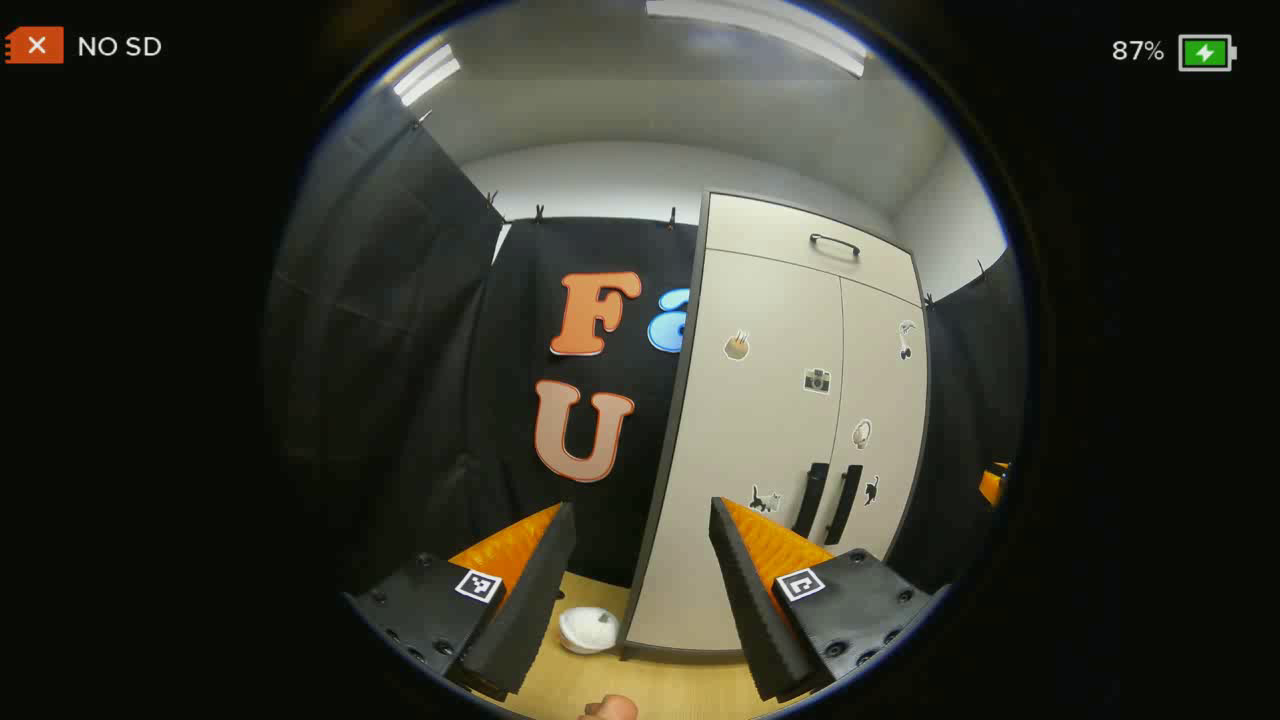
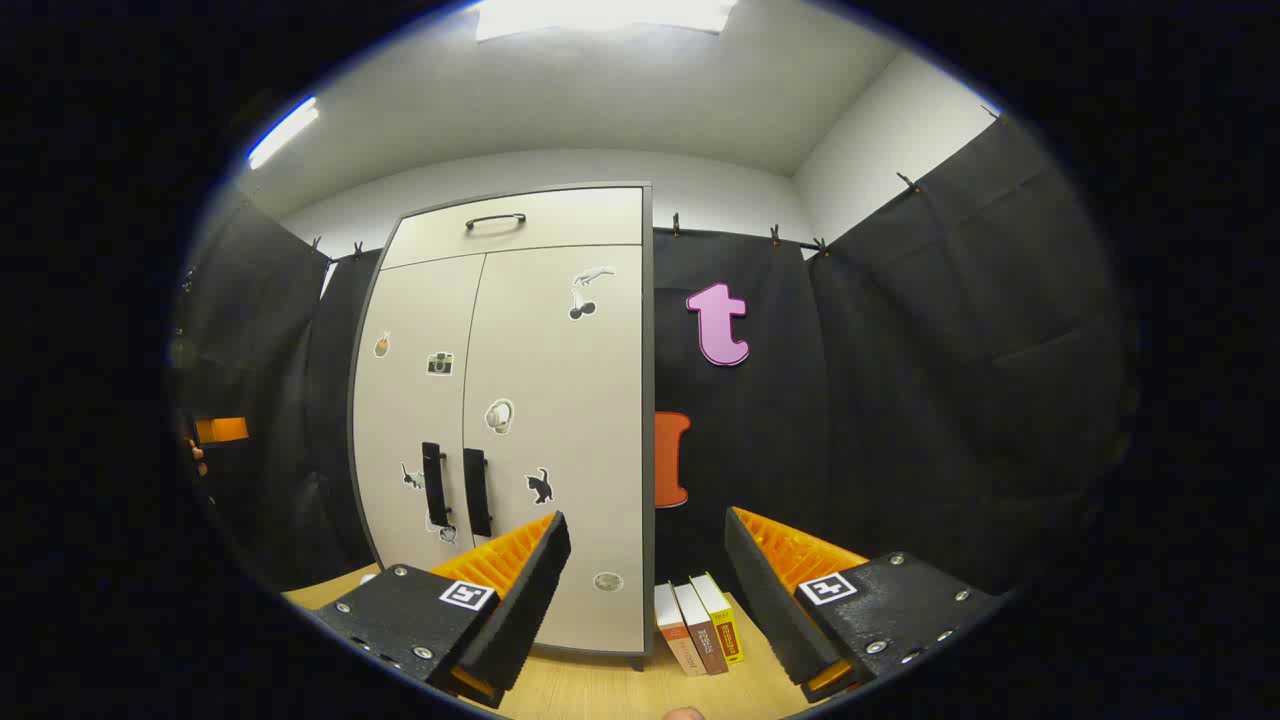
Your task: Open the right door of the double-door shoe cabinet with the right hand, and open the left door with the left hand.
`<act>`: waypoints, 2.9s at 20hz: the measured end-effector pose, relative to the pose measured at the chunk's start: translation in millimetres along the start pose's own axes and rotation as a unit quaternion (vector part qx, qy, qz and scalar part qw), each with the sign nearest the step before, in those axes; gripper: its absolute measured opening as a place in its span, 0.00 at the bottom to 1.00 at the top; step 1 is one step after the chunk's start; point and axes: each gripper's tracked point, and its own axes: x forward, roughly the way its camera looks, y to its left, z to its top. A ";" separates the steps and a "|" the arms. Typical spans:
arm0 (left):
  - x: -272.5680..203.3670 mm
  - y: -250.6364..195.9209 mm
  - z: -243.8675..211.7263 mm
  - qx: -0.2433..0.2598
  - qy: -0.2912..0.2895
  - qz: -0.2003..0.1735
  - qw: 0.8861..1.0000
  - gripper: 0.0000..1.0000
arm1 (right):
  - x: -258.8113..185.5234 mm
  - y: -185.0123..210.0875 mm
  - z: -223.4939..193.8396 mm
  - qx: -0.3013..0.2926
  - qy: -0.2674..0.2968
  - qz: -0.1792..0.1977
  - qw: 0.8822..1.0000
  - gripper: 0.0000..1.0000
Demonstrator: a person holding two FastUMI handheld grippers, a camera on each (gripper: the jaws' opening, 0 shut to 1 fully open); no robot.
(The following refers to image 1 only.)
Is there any white double-door shoe cabinet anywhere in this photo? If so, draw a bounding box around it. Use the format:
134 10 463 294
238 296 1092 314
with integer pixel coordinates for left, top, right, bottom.
618 190 933 661

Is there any black door handle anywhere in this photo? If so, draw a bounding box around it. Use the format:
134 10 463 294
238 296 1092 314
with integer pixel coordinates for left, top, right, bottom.
793 462 830 539
826 465 863 546

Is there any long ceiling light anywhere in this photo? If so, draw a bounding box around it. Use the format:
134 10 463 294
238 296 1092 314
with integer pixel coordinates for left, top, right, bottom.
645 0 869 79

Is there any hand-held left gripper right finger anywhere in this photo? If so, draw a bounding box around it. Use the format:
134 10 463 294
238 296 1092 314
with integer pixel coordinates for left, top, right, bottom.
709 497 936 703

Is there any white cabinet drawer front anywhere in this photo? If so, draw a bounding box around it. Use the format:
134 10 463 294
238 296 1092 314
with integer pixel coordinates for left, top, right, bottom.
705 193 923 306

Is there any black backdrop cloth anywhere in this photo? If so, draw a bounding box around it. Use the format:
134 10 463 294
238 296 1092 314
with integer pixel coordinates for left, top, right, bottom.
262 90 1031 601

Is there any small ceiling light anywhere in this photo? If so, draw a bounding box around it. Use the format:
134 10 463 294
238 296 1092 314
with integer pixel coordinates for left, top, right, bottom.
392 44 462 107

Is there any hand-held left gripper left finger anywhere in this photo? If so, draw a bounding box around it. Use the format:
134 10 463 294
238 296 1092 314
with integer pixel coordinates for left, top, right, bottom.
343 502 578 701

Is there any black right door handle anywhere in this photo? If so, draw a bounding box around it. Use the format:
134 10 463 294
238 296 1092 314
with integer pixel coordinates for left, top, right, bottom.
826 465 863 546

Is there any white cabinet door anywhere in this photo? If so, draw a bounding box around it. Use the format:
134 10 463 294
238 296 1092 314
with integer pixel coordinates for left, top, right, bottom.
628 248 844 656
825 278 929 561

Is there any black left door handle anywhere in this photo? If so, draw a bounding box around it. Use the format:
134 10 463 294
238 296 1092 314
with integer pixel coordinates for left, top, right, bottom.
793 462 830 539

